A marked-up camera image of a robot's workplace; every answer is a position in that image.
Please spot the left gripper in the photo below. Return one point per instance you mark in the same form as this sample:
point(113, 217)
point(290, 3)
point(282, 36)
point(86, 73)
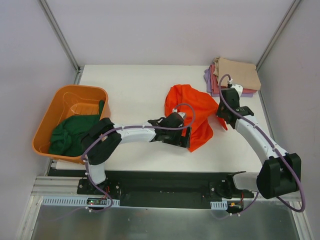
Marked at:
point(185, 137)

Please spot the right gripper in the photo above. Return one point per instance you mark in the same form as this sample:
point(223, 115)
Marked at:
point(222, 110)

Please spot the orange t-shirt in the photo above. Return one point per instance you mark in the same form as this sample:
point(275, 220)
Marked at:
point(187, 99)

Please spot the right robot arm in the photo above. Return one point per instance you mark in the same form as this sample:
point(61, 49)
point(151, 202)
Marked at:
point(280, 170)

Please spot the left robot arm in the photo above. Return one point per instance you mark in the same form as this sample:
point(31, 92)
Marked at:
point(102, 139)

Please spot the folded pink t-shirt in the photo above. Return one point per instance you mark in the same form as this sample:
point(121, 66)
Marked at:
point(215, 89)

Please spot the folded beige t-shirt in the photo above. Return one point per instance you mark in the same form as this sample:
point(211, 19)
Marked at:
point(244, 74)

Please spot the folded purple t-shirt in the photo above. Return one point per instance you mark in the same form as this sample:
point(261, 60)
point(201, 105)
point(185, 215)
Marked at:
point(206, 77)

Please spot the orange plastic basket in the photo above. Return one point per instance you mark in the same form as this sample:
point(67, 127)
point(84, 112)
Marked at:
point(69, 100)

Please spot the dark green t-shirt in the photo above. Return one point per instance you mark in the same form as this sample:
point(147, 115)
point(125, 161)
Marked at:
point(66, 137)

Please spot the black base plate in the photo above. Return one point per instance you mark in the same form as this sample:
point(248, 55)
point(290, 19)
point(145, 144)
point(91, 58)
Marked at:
point(153, 189)

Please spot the right aluminium frame post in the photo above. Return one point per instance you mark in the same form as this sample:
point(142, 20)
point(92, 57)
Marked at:
point(278, 32)

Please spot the aluminium frame post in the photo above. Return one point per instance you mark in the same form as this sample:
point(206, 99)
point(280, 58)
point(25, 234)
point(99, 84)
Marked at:
point(278, 32)
point(59, 35)

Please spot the left aluminium frame post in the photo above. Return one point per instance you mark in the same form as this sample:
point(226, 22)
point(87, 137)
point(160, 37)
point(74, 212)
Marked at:
point(59, 35)

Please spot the aluminium front rail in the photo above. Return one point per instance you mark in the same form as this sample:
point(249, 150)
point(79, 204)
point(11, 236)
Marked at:
point(55, 186)

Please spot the white slotted cable duct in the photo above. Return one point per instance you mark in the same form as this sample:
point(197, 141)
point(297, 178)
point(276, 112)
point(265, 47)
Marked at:
point(69, 201)

